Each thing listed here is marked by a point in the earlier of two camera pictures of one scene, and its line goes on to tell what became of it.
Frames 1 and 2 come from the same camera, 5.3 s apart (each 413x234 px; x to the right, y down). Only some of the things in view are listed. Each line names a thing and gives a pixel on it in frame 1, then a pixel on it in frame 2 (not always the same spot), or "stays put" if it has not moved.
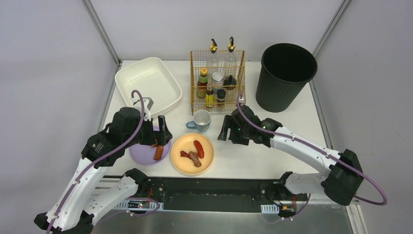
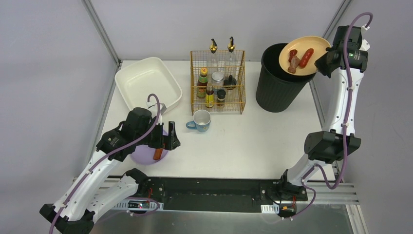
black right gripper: x=232 y=129 → x=328 y=61
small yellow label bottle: x=210 y=96 stays put
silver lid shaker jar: x=217 y=81 stays put
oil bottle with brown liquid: x=231 y=66 stays put
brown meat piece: x=194 y=156 → x=294 y=63
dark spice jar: x=221 y=96 stays put
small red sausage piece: x=183 y=153 → x=292 y=52
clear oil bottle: x=213 y=61 stays put
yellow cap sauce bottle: x=202 y=83 stays put
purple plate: x=145 y=154 stays put
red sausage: x=199 y=148 → x=306 y=57
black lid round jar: x=230 y=83 stays put
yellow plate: x=192 y=153 → x=301 y=45
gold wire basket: x=217 y=77 stays put
